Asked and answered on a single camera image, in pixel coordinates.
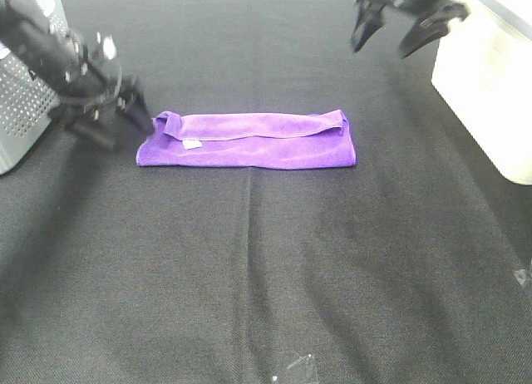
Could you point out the clear tape piece right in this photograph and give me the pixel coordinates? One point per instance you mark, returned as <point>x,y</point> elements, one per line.
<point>523,277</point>

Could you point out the purple microfiber towel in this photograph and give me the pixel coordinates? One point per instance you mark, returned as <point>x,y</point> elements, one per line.
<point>269,140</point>

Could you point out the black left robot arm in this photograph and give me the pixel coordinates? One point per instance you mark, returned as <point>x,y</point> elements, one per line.
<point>24,30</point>

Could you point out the clear tape piece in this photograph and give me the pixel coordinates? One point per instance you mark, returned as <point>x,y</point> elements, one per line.
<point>523,277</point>
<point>302,370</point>

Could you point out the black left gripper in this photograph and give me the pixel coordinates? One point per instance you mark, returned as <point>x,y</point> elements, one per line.
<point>90,83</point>

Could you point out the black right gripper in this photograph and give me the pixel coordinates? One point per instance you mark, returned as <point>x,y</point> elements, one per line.
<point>432,24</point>

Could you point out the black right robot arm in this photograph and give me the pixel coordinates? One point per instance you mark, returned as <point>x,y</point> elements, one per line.
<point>432,19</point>

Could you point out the clear tape piece front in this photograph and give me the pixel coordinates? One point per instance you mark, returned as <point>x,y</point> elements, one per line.
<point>302,370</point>

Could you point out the white plastic bin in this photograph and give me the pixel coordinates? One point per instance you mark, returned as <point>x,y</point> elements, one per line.
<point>482,71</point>

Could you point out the grey perforated plastic basket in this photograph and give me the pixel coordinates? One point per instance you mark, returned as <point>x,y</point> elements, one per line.
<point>25,103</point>

